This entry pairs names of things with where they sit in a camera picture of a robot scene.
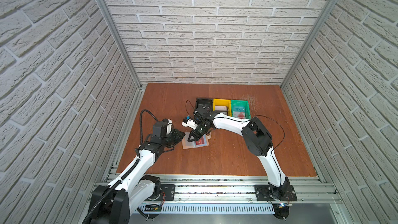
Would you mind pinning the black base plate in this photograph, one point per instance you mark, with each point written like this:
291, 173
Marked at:
272, 193
164, 192

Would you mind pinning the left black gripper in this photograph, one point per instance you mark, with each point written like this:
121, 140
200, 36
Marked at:
180, 135

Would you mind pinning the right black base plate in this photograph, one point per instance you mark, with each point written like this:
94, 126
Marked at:
272, 193

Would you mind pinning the black storage bin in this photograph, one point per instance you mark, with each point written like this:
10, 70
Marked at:
204, 106

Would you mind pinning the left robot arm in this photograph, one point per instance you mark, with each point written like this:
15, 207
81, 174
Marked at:
133, 190

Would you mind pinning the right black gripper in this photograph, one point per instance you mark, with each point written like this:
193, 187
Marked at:
196, 137

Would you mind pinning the aluminium rail frame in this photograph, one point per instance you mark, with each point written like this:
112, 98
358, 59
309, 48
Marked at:
214, 194

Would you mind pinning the yellow storage bin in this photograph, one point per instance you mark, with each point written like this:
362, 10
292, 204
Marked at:
225, 103

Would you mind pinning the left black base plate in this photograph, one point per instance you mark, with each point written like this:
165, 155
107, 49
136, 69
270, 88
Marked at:
164, 192

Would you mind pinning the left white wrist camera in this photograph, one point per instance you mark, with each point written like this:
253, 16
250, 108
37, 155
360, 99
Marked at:
169, 126

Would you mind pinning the red VIP credit card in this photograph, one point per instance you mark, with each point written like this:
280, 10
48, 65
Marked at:
202, 142

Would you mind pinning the green storage bin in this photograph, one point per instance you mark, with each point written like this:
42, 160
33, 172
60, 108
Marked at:
245, 104

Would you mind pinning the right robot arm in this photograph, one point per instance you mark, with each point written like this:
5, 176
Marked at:
257, 139

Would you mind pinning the cards in yellow bin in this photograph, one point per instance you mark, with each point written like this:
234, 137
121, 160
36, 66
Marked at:
221, 108

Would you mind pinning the cards in green bin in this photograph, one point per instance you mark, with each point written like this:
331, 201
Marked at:
239, 112

